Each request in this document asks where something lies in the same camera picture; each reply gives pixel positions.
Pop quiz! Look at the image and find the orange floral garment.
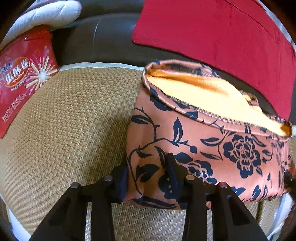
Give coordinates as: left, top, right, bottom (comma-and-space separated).
124, 60, 295, 209

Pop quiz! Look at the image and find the woven bamboo mat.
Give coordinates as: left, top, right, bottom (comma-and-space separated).
0, 62, 287, 241

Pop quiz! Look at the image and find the red egg roll box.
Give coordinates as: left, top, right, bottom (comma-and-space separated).
1, 26, 59, 138

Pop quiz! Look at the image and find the red folded cloth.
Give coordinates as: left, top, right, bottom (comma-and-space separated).
132, 0, 295, 118

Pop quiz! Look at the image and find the dark brown leather sofa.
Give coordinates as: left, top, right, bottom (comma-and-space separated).
53, 1, 295, 123

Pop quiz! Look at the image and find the white quilted cushion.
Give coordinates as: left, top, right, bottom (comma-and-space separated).
1, 1, 82, 49

